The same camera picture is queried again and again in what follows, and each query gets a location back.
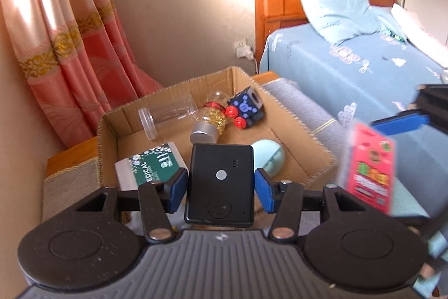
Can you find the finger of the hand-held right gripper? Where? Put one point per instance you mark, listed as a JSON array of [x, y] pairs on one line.
[[399, 122]]

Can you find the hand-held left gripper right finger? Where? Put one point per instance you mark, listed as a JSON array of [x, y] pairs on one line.
[[264, 193]]

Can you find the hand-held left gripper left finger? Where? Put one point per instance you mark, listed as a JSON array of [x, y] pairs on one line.
[[179, 187]]

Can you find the mint green oval case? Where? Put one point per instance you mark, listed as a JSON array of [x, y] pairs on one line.
[[267, 157]]

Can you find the white container with green label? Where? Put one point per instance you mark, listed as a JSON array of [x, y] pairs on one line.
[[147, 166]]

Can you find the black rectangular device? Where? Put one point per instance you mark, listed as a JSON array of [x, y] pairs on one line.
[[220, 180]]

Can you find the red snack packet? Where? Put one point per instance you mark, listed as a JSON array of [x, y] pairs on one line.
[[371, 173]]

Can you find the brown cardboard box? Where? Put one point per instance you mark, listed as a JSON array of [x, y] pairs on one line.
[[112, 148]]

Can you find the black cube toy train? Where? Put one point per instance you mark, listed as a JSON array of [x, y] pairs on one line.
[[246, 106]]

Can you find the blue floral bed sheet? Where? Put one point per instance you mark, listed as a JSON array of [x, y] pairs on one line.
[[350, 74]]

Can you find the glass bottle with gold beads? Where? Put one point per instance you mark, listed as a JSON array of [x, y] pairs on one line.
[[211, 120]]

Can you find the clear plastic jar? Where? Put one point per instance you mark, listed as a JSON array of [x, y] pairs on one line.
[[168, 113]]

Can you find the small green packet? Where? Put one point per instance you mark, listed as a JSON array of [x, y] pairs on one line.
[[394, 35]]

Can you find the white pillow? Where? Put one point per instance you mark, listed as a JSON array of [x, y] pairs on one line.
[[420, 25]]

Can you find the checked blue grey blanket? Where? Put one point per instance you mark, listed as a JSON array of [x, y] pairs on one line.
[[301, 99]]

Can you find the light blue pillow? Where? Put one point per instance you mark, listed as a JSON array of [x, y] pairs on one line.
[[336, 8]]

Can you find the pink curtain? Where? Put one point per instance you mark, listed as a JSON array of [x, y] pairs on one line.
[[63, 32]]

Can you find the white wall plug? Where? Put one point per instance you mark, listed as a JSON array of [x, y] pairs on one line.
[[243, 48]]

